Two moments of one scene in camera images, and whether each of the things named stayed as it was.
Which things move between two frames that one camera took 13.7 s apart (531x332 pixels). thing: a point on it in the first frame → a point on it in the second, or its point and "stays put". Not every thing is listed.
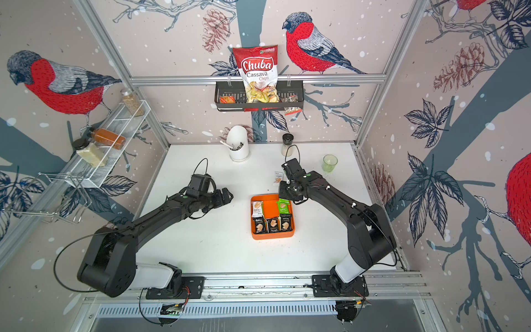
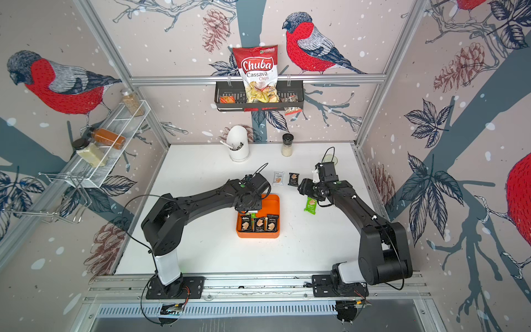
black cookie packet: x=273 y=225 → x=259 y=225
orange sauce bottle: x=108 y=137 stays put
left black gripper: x=220 y=200 → x=258 y=207
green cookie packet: x=283 y=206 → x=310 y=205
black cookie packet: x=286 y=222 → x=272 y=223
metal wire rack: x=62 y=197 stays put
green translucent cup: x=330 y=162 stays put
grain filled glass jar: x=132 y=103 stays put
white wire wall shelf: x=97 y=162 stays put
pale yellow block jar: x=90 y=153 stays put
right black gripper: x=282 y=194 → x=305 y=187
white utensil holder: x=237 y=143 stays put
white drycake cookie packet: x=278 y=177 stays put
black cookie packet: x=259 y=225 → x=246 y=223
